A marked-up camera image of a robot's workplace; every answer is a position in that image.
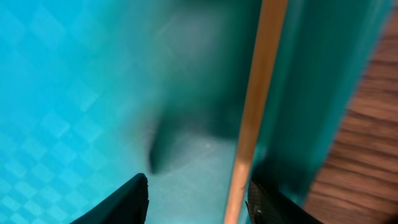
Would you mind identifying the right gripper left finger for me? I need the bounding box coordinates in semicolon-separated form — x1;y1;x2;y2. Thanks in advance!
71;173;149;224

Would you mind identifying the wooden chopstick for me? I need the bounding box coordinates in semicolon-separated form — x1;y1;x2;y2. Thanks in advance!
223;0;288;224

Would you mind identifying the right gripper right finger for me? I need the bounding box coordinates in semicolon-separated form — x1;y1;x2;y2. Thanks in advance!
246;179;322;224

